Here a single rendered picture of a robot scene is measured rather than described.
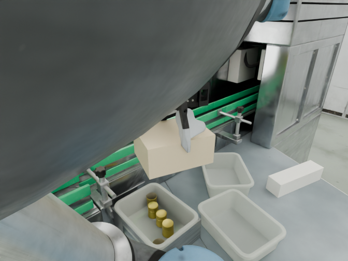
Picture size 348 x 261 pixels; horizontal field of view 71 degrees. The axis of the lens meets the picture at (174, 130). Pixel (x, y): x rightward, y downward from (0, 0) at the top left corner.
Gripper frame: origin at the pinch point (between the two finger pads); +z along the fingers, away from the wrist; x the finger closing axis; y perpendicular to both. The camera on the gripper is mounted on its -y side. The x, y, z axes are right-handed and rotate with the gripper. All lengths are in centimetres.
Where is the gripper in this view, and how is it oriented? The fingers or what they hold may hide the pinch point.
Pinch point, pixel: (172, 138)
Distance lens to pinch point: 57.6
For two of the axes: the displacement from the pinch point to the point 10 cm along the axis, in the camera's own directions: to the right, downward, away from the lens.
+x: -4.0, -4.1, 8.2
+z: -0.1, 8.9, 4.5
